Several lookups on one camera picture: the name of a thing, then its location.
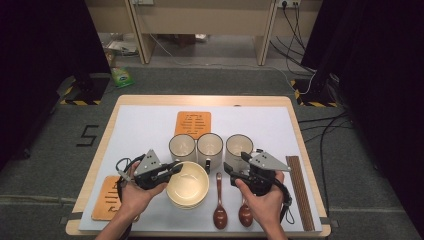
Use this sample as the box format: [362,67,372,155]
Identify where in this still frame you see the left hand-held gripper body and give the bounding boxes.
[132,148,172,191]

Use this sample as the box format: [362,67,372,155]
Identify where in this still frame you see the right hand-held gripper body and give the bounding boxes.
[234,149,292,197]

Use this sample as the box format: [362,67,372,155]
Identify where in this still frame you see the brown wooden spoon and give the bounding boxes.
[213,172,229,230]
[237,196,254,228]

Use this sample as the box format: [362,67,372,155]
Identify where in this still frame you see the square wooden coaster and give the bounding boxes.
[91,175,123,222]
[174,110,212,140]

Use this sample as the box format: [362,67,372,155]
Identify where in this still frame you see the person's left hand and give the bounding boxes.
[118,162,168,218]

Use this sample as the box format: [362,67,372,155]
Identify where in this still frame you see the person's right hand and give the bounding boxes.
[234,170,287,227]

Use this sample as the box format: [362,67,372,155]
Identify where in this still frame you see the white ribbed mug black rim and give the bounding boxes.
[196,132,224,175]
[225,133,255,171]
[168,133,198,168]

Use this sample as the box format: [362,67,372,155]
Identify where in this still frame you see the row of brown chopsticks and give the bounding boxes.
[285,155,316,232]

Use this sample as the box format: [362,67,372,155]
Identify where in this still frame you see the white table mat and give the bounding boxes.
[78,104,323,233]

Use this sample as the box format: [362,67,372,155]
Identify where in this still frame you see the black stand base hazard tape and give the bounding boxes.
[290,74,339,108]
[59,73,112,106]

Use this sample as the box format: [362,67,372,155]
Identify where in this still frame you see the green tissue packet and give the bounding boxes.
[110,66,135,89]

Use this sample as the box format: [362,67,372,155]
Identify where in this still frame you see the brown cardboard box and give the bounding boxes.
[175,34,197,47]

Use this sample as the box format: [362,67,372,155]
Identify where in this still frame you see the clear plastic bags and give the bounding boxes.
[106,32,140,57]

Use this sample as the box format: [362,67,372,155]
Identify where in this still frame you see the beige office desk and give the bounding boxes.
[128,0,278,67]
[266,0,323,38]
[84,0,148,65]

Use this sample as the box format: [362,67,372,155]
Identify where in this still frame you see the black curtain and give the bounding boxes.
[301,0,424,234]
[0,0,112,168]

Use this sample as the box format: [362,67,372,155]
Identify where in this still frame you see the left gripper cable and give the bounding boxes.
[115,153,148,201]

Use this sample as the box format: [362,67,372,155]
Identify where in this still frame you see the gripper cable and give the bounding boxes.
[115,153,148,201]
[273,178,296,225]

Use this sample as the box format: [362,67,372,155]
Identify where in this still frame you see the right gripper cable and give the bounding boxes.
[273,178,296,225]

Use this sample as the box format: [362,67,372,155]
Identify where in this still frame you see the thin black floor cable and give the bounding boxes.
[297,111,355,214]

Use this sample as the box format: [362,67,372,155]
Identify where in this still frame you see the thick black floor cable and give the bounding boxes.
[269,39,317,74]

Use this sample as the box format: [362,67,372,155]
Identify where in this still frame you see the black plugged power cable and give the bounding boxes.
[282,3,307,51]

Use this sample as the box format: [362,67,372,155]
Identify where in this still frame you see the wall power socket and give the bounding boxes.
[276,0,302,9]

